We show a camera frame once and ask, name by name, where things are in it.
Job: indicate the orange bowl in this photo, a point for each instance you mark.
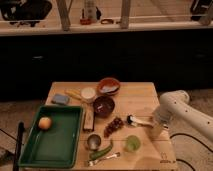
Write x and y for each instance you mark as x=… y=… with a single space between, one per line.
x=108 y=86

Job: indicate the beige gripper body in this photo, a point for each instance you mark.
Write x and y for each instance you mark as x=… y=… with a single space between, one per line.
x=157 y=129

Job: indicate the blue sponge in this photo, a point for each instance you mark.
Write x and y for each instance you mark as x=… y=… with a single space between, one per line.
x=60 y=99

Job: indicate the wooden block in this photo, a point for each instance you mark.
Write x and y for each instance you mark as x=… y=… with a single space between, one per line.
x=88 y=124

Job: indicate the bunch of red grapes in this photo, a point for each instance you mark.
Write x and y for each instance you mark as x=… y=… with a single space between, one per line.
x=113 y=126

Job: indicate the wooden table leg right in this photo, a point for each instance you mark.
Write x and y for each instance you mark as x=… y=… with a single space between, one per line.
x=125 y=12

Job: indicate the black office chair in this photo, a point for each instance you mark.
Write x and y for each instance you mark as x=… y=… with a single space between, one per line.
x=30 y=12

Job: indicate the orange fruit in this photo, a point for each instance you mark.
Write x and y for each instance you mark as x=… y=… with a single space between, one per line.
x=45 y=123

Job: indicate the green plastic tray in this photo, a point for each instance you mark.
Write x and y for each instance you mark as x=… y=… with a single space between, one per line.
x=55 y=148

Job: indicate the small metal cup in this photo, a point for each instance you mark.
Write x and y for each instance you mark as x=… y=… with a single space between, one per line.
x=93 y=142

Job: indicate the white bottle on floor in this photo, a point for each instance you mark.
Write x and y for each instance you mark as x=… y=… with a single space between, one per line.
x=90 y=10

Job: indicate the wooden table leg left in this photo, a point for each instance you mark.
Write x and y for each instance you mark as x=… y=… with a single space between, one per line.
x=63 y=12

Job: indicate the wooden table leg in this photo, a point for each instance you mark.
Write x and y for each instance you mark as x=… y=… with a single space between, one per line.
x=125 y=12
x=63 y=12

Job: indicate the green plastic cup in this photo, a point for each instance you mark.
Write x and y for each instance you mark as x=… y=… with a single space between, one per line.
x=132 y=143

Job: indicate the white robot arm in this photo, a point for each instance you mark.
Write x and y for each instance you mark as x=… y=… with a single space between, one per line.
x=176 y=103

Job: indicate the black pole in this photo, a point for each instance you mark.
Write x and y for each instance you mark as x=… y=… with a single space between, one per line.
x=18 y=147

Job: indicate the green chili pepper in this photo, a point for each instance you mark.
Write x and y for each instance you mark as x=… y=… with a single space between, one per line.
x=98 y=154

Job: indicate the dark brown bowl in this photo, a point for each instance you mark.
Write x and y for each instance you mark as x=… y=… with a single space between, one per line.
x=103 y=106

